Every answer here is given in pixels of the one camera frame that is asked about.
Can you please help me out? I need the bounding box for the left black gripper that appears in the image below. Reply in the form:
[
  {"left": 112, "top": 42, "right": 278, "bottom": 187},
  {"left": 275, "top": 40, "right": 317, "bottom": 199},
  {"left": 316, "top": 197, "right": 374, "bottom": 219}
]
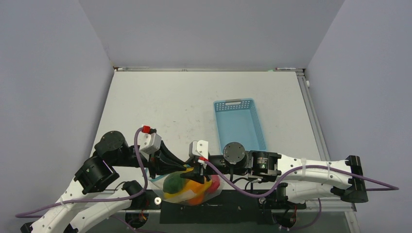
[{"left": 110, "top": 140, "right": 187, "bottom": 178}]

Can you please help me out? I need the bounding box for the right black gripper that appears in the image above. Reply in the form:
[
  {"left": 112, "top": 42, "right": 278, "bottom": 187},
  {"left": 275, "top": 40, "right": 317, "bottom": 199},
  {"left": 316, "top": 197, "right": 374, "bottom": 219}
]
[{"left": 180, "top": 154, "right": 246, "bottom": 181}]

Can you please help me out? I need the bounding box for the orange yellow mango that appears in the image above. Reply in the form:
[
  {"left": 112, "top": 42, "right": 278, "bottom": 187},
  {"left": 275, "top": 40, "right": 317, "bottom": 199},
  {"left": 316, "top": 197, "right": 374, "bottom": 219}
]
[{"left": 182, "top": 180, "right": 211, "bottom": 195}]

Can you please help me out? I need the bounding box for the green avocado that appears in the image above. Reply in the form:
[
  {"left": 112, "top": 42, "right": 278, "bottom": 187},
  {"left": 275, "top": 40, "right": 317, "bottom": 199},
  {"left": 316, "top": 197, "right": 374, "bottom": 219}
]
[{"left": 162, "top": 172, "right": 186, "bottom": 194}]

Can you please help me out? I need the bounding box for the orange fruit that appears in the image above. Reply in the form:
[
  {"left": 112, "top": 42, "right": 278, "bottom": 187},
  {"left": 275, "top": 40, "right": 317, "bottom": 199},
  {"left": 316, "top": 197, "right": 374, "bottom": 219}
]
[{"left": 188, "top": 194, "right": 205, "bottom": 206}]

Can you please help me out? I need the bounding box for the clear zip top bag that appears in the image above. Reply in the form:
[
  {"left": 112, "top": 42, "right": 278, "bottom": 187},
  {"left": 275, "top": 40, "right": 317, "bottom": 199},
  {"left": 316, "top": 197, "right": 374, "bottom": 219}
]
[{"left": 148, "top": 166, "right": 224, "bottom": 206}]

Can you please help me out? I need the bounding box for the yellow lemon top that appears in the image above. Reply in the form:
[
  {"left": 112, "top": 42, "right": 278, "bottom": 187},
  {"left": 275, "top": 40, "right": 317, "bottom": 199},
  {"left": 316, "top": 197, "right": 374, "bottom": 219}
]
[{"left": 164, "top": 192, "right": 181, "bottom": 200}]

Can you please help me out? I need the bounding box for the blue plastic basket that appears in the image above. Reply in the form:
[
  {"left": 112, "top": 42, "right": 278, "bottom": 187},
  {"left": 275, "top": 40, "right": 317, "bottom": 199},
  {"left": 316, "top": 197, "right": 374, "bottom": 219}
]
[{"left": 213, "top": 98, "right": 267, "bottom": 151}]

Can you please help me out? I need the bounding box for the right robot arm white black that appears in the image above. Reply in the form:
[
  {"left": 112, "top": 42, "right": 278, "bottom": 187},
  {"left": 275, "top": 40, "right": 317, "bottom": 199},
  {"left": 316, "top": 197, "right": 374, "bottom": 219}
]
[{"left": 180, "top": 140, "right": 368, "bottom": 208}]

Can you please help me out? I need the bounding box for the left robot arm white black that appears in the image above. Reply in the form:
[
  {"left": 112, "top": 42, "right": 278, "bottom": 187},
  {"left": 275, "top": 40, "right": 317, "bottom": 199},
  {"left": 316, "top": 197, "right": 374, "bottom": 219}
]
[{"left": 20, "top": 127, "right": 186, "bottom": 233}]

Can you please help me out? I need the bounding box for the marker pen on edge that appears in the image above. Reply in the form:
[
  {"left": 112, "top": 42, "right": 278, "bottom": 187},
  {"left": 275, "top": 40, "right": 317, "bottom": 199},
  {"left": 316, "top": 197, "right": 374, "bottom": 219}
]
[{"left": 275, "top": 67, "right": 298, "bottom": 71}]

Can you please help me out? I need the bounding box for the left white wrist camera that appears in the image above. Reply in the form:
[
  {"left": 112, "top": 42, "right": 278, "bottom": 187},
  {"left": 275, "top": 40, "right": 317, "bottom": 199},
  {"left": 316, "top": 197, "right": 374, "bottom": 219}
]
[{"left": 139, "top": 125, "right": 162, "bottom": 155}]

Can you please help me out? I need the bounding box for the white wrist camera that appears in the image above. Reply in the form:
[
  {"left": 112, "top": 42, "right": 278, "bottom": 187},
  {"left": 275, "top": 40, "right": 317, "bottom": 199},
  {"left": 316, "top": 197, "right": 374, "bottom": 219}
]
[
  {"left": 189, "top": 140, "right": 209, "bottom": 161},
  {"left": 139, "top": 125, "right": 162, "bottom": 155}
]

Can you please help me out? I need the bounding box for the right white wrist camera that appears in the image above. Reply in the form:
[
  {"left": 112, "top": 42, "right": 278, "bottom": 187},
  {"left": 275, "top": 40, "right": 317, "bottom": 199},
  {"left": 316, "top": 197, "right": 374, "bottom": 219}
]
[{"left": 189, "top": 140, "right": 209, "bottom": 161}]

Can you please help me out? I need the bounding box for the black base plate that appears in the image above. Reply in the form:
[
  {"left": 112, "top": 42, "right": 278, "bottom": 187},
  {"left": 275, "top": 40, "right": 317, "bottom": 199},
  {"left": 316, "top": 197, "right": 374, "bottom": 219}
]
[{"left": 125, "top": 190, "right": 307, "bottom": 228}]

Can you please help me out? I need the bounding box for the aluminium rail frame right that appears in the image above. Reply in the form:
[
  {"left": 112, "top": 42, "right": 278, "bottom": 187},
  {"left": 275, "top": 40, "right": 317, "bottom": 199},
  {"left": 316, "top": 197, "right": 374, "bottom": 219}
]
[{"left": 296, "top": 69, "right": 358, "bottom": 213}]

